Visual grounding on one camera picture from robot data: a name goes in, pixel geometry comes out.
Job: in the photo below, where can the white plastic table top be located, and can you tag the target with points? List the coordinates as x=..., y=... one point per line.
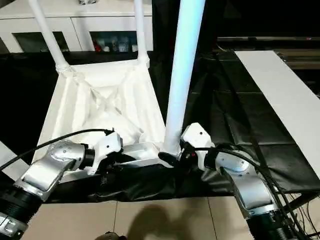
x=105, y=100

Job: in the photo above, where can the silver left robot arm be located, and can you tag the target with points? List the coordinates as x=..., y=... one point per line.
x=50, y=165

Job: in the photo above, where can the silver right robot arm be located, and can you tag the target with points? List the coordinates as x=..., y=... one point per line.
x=250, y=185

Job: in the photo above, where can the black work mat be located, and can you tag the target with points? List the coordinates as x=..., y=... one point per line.
x=225, y=112

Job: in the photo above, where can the white flat board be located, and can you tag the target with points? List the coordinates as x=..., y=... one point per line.
x=282, y=95

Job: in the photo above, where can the black metal stand leg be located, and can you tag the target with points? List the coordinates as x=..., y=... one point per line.
x=303, y=202

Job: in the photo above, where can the white cabinet with glass doors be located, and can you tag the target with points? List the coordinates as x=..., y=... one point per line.
x=100, y=22

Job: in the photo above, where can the small grey object on cabinet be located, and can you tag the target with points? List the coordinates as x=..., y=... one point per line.
x=86, y=1

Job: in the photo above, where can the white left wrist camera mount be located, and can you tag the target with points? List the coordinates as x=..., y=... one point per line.
x=107, y=145

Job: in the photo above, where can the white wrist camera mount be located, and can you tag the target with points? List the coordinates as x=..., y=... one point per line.
x=198, y=135
x=107, y=145

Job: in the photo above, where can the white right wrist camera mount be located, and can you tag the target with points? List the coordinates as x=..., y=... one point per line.
x=198, y=135

